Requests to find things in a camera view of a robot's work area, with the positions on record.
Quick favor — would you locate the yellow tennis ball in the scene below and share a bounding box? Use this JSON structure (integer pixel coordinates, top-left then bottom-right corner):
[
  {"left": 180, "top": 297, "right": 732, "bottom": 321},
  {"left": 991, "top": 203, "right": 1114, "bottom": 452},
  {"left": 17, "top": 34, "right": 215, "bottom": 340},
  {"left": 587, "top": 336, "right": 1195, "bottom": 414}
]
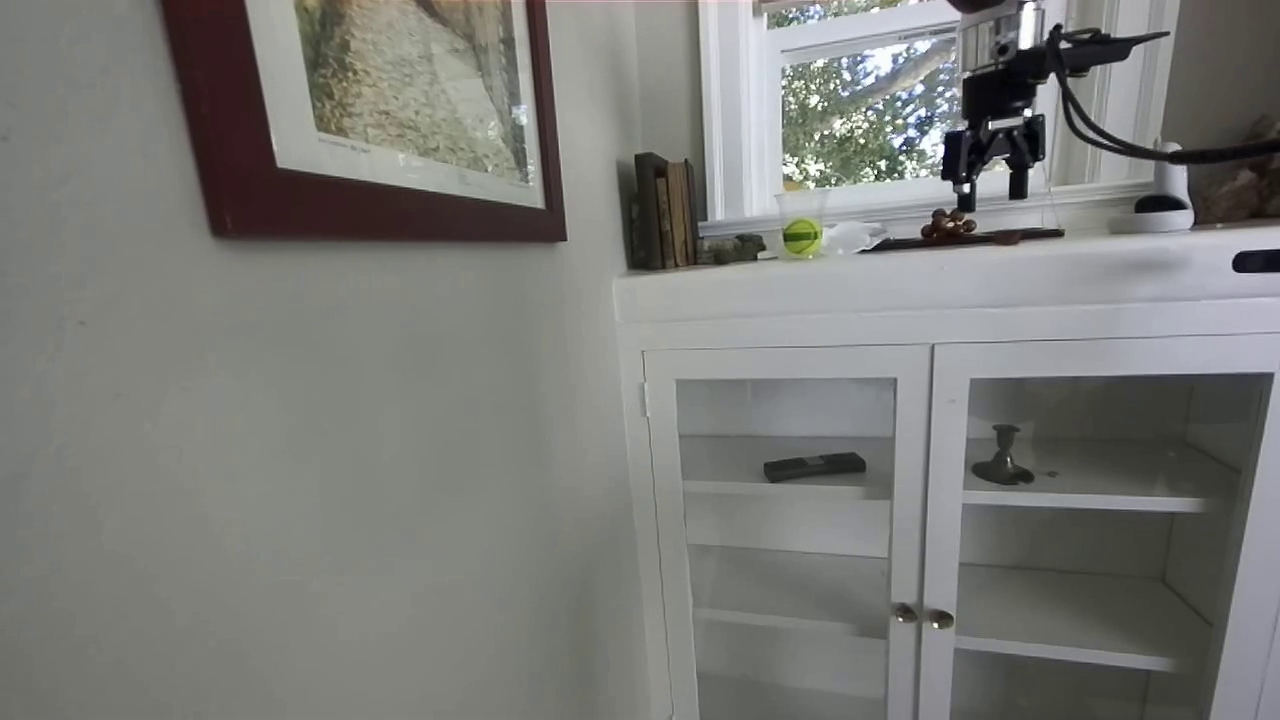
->
[{"left": 779, "top": 215, "right": 826, "bottom": 259}]

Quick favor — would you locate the dark metal candle holder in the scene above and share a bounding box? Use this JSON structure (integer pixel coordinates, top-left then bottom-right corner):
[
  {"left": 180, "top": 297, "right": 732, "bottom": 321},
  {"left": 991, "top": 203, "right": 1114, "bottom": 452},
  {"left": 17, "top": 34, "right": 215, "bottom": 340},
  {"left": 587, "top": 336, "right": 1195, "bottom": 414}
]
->
[{"left": 967, "top": 421, "right": 1040, "bottom": 490}]

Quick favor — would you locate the white glass cabinet door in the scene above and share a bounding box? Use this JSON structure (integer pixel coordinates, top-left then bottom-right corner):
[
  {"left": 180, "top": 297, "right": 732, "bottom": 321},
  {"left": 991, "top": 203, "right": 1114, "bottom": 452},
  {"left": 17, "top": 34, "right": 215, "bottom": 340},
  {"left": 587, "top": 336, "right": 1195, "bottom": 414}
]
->
[
  {"left": 635, "top": 343, "right": 935, "bottom": 720},
  {"left": 915, "top": 336, "right": 1280, "bottom": 720}
]

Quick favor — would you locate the white crumpled cloth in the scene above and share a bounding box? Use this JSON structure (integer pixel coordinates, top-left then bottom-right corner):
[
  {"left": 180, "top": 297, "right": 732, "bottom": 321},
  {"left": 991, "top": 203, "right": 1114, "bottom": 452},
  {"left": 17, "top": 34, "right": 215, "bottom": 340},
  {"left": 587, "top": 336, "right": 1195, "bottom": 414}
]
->
[{"left": 817, "top": 215, "right": 892, "bottom": 259}]

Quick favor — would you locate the wooden bead cluster toy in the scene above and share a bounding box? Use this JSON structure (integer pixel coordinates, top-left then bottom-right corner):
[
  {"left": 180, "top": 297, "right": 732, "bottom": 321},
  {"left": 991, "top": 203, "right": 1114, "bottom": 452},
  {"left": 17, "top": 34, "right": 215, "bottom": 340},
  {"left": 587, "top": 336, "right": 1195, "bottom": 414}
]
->
[{"left": 915, "top": 203, "right": 982, "bottom": 247}]

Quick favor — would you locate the dark brown wooden tray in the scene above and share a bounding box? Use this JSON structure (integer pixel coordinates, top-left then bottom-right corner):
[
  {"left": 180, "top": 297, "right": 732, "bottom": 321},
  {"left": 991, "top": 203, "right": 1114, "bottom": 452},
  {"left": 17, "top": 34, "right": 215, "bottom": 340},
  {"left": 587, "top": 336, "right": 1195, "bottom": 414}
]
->
[{"left": 859, "top": 225, "right": 1071, "bottom": 255}]

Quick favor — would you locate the clear plastic cup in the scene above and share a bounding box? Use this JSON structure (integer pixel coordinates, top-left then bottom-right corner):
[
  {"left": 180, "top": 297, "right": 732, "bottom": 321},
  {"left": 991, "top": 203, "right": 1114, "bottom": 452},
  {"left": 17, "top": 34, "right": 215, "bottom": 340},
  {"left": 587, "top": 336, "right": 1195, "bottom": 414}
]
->
[{"left": 774, "top": 191, "right": 838, "bottom": 263}]

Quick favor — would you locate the small dark object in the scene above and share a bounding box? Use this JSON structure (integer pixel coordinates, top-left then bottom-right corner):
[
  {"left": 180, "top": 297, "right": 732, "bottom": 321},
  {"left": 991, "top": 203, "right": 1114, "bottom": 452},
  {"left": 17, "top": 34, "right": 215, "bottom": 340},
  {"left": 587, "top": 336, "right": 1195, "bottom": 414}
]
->
[{"left": 699, "top": 232, "right": 770, "bottom": 270}]

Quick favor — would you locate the black cable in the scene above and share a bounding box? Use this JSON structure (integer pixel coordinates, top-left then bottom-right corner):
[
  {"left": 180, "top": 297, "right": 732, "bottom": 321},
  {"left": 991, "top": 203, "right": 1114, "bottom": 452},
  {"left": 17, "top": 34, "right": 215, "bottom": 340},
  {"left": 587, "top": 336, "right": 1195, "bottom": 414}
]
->
[
  {"left": 1057, "top": 52, "right": 1280, "bottom": 171},
  {"left": 1049, "top": 26, "right": 1280, "bottom": 171}
]

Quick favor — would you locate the red framed picture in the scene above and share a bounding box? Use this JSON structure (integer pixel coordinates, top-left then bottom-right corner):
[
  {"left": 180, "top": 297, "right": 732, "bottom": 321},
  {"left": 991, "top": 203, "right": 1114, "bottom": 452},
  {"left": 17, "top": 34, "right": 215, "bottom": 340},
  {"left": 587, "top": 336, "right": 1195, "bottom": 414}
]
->
[{"left": 156, "top": 0, "right": 573, "bottom": 247}]

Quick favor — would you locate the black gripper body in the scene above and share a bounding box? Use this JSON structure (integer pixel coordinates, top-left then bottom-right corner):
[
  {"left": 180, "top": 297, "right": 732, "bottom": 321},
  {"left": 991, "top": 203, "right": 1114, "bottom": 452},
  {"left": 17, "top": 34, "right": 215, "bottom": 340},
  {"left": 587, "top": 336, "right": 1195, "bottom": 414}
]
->
[{"left": 957, "top": 65, "right": 1049, "bottom": 139}]

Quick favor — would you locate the black flat rectangular device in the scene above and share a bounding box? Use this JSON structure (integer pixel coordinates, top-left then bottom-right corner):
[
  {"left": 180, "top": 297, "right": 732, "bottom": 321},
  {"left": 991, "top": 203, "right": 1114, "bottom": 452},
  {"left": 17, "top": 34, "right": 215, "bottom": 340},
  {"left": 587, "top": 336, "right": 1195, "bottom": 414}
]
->
[{"left": 760, "top": 447, "right": 870, "bottom": 490}]

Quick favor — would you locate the white cabinet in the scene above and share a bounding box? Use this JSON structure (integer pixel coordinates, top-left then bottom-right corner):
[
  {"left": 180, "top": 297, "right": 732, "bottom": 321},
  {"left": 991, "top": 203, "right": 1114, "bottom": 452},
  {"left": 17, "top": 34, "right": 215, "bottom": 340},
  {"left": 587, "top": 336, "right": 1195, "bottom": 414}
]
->
[{"left": 610, "top": 225, "right": 1280, "bottom": 720}]

